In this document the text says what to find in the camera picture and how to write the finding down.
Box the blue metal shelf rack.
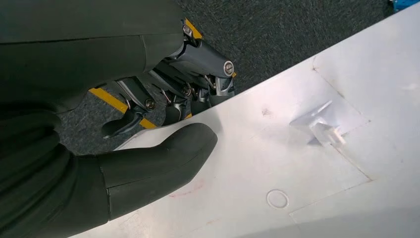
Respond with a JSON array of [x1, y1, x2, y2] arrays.
[[388, 0, 420, 12]]

